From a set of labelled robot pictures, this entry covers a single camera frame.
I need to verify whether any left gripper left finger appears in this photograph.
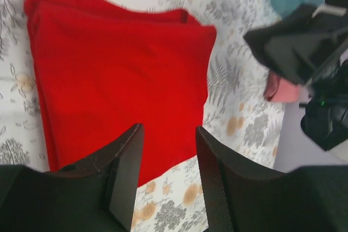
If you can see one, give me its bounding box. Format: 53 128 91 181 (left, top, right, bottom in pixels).
1 124 144 231

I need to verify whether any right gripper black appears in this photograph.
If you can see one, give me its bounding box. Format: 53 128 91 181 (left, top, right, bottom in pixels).
244 4 347 151

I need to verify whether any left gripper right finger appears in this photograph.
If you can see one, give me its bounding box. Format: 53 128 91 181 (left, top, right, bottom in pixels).
196 126 347 231

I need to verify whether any red t shirt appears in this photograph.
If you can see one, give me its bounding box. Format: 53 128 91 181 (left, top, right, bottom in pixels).
24 0 216 185

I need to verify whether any folded pink t shirt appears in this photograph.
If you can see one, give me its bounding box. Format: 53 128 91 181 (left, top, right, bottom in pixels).
264 71 300 103

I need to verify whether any floral tablecloth mat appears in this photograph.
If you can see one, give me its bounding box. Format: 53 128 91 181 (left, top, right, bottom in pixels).
1 0 284 231

